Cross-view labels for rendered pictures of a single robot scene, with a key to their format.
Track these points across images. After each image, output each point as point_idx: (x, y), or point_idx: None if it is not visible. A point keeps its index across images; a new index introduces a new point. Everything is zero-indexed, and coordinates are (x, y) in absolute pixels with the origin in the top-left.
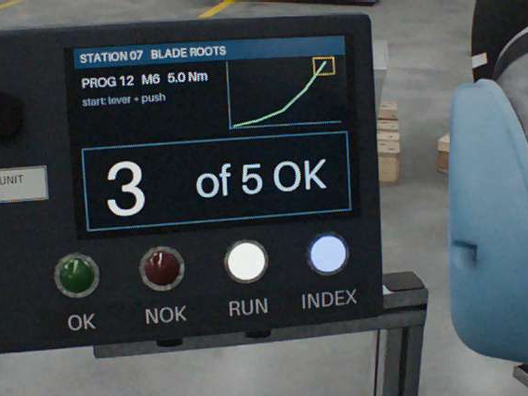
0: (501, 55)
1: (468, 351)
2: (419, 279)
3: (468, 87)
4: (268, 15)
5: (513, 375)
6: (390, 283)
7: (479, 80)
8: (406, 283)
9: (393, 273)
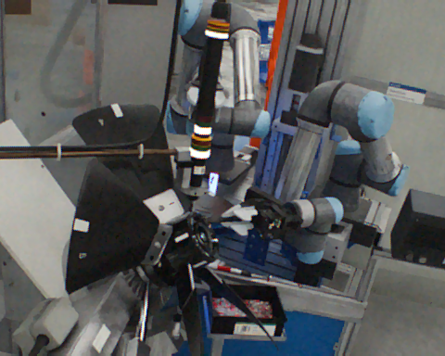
0: (400, 166)
1: None
2: (374, 247)
3: (407, 166)
4: (430, 193)
5: (285, 340)
6: (381, 247)
7: (404, 167)
8: (377, 247)
9: (379, 249)
